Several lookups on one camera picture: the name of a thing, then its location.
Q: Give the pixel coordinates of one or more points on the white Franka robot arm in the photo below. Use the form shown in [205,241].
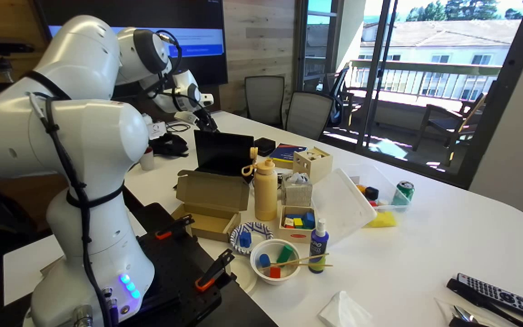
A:
[85,132]

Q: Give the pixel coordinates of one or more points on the dark balcony chair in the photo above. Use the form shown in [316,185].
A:
[445,120]

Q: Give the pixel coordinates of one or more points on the green toy block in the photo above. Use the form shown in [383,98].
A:
[285,254]

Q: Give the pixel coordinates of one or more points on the small grey carton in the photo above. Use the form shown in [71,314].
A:
[298,190]

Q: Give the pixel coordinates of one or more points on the white napkin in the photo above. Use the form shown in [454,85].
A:
[343,310]

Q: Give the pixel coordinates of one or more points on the black round toy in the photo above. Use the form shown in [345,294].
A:
[370,192]

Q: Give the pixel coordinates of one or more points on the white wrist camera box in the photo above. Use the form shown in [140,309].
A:
[207,98]

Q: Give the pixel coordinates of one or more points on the yellow mustard bottle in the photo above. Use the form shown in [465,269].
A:
[265,192]

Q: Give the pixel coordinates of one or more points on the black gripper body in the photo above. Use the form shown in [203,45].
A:
[202,112]

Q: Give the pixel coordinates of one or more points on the blue spray bottle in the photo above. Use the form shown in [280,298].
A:
[318,247]

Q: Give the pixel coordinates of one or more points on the black mounting board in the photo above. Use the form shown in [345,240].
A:
[176,272]

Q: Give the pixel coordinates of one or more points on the blue patterned plate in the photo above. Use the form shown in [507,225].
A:
[262,229]

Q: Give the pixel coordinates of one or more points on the clear plastic storage bin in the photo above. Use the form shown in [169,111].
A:
[340,205]

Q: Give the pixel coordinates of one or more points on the white bowl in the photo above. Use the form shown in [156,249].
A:
[262,274]

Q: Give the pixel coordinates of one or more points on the black clamp orange tip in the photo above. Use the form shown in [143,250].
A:
[216,270]
[174,227]

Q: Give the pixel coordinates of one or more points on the blue book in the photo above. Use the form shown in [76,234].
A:
[285,154]

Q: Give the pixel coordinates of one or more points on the black remote control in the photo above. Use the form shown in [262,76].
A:
[503,298]

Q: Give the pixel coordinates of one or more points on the small blue toy block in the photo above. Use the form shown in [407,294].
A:
[263,259]

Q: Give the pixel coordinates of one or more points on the dark chair by door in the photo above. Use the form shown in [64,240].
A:
[341,96]

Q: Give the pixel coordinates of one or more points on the wall television screen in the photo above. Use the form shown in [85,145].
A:
[203,23]

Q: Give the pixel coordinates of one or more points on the teal drink can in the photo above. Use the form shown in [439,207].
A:
[403,192]

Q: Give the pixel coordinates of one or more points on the black pouch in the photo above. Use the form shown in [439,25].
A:
[169,145]

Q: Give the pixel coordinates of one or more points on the red toy block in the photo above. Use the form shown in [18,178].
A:
[274,272]

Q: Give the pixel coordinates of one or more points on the white paper sheet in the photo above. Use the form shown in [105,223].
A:
[25,272]

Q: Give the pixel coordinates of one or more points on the open cardboard box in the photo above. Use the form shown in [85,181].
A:
[212,192]

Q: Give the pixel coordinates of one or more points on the white cup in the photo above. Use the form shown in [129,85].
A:
[147,160]

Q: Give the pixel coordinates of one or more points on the wooden chopsticks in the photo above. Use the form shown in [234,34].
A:
[303,261]

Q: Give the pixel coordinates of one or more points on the wooden shape sorter cube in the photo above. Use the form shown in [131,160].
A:
[314,163]

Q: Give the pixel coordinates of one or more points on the grey mesh office chair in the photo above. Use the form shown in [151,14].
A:
[307,114]
[265,100]

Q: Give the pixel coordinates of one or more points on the small black box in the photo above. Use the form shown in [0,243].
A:
[265,145]

